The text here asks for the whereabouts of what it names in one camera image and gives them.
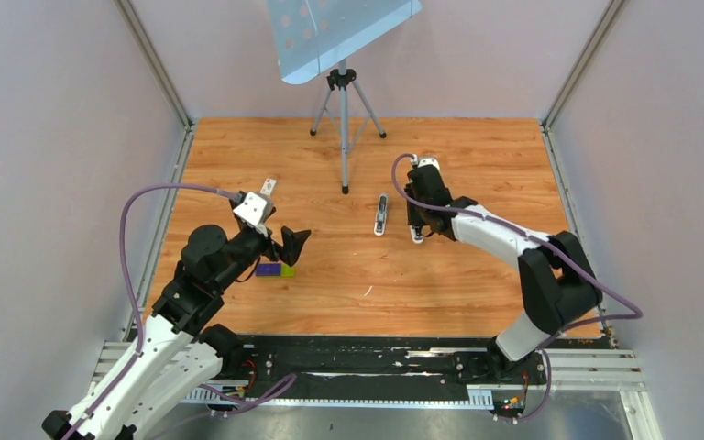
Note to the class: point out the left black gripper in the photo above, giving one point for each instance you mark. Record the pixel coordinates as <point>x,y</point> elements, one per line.
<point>292,242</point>

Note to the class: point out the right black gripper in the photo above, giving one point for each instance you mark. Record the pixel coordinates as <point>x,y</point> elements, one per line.
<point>412,218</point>

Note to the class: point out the white staple box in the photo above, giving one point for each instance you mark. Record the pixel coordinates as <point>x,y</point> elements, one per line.
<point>268,187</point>

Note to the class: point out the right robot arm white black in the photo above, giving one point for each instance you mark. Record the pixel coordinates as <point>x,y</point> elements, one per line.
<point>555,276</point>

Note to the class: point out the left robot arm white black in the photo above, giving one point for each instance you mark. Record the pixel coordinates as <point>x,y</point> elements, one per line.
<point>177,348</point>

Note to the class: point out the purple green toy brick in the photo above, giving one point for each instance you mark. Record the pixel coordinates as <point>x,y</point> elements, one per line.
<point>274,269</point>

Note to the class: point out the grey tripod stand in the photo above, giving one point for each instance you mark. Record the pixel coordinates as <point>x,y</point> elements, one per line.
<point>339,80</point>

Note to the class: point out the light blue perforated board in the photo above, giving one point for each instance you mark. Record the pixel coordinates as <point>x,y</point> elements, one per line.
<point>311,37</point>

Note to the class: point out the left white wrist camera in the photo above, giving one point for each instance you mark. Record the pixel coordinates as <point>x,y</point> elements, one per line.
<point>252,209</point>

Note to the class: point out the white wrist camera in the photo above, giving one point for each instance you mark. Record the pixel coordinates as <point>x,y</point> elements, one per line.
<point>427,162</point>
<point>252,209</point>

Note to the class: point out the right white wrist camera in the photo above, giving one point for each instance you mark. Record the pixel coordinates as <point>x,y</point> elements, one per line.
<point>427,162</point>

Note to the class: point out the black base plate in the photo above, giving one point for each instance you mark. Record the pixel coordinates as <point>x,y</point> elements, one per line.
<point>375,367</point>

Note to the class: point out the white slotted cable duct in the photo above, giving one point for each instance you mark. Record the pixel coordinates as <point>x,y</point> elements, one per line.
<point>477,399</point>

